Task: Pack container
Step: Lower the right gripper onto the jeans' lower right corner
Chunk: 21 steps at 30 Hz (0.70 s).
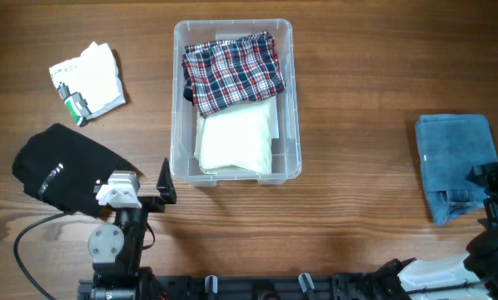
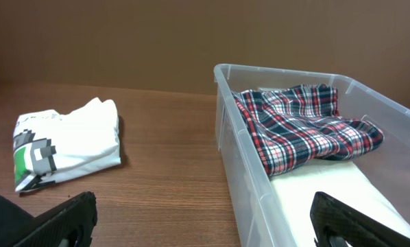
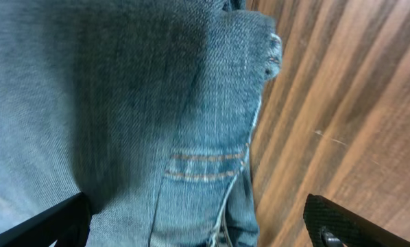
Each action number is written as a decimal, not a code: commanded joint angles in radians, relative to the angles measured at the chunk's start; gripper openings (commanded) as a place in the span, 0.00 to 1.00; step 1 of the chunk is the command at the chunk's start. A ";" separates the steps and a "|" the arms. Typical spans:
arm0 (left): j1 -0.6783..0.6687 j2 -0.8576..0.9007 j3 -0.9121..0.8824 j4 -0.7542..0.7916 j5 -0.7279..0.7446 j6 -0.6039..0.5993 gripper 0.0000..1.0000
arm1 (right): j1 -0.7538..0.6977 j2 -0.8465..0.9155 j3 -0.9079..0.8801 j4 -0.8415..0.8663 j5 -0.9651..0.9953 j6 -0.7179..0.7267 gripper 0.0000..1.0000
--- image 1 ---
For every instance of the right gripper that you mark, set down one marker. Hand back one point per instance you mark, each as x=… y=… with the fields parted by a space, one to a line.
x=495 y=174

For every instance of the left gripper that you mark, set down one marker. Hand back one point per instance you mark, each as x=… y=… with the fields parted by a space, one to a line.
x=166 y=186

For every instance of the blue denim jeans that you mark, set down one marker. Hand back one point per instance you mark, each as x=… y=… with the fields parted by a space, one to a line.
x=449 y=146

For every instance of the red navy plaid shirt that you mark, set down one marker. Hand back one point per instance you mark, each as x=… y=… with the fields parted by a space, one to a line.
x=221 y=73

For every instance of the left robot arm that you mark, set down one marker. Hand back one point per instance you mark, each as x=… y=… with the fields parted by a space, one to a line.
x=116 y=248

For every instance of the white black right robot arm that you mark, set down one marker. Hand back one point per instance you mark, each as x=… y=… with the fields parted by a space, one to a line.
x=473 y=275

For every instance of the cream folded cloth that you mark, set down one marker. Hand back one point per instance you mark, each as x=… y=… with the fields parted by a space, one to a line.
x=237 y=138

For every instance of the clear plastic storage bin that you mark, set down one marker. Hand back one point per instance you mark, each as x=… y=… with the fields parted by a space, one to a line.
x=285 y=148

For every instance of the black folded garment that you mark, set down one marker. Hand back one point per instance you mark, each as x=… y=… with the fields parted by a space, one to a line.
x=61 y=167

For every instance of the white printed folded shirt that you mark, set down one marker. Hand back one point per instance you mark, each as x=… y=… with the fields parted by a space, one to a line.
x=89 y=85

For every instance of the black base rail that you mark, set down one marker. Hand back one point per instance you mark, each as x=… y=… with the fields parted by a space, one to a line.
x=340 y=286

